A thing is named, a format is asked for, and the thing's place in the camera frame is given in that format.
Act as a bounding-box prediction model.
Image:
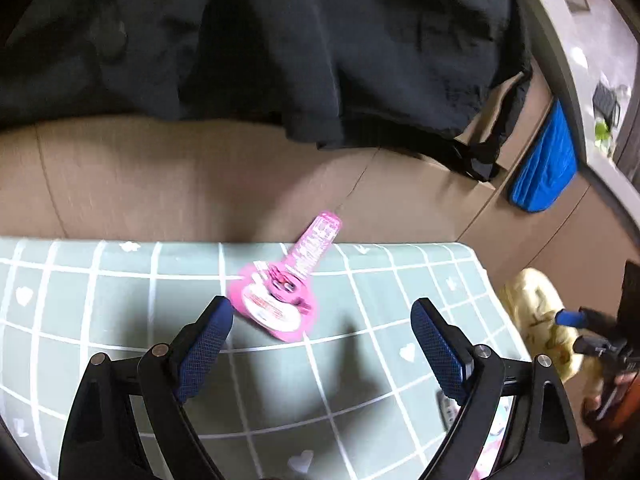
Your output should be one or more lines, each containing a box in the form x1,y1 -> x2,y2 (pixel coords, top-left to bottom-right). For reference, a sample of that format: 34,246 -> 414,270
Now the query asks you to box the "green grid tablecloth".
0,237 -> 533,480

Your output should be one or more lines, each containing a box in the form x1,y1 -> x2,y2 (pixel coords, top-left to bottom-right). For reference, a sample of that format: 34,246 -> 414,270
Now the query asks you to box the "small grey white wrapper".
437,390 -> 460,431

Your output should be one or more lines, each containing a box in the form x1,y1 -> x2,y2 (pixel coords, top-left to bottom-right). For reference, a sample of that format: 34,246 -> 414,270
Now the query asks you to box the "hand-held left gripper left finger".
57,295 -> 235,480

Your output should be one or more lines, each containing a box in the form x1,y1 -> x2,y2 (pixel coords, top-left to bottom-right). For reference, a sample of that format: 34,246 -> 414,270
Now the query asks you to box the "black cloth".
0,0 -> 533,183

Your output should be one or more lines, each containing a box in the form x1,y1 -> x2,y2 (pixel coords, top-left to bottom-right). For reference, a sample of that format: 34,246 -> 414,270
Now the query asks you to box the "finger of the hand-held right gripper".
554,307 -> 626,335
572,335 -> 630,359

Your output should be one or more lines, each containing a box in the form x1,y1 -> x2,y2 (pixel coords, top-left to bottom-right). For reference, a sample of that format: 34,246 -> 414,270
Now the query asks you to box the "black small device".
592,82 -> 622,126

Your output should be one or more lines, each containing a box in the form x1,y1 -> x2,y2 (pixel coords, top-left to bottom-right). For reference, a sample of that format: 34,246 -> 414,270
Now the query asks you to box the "blue cloth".
507,100 -> 580,213

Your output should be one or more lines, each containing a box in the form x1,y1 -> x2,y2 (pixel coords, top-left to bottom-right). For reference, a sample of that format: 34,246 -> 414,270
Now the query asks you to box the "person's right hand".
581,372 -> 640,433

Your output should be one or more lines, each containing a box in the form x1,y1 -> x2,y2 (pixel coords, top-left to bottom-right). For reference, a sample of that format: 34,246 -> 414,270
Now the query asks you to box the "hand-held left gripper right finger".
410,297 -> 583,480

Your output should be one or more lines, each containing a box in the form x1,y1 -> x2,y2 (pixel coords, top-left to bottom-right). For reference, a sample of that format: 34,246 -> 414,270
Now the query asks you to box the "pink white printed bag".
472,402 -> 510,480

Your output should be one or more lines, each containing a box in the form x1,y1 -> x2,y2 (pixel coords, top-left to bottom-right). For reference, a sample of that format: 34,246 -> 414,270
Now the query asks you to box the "pink plastic packaging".
225,212 -> 343,343

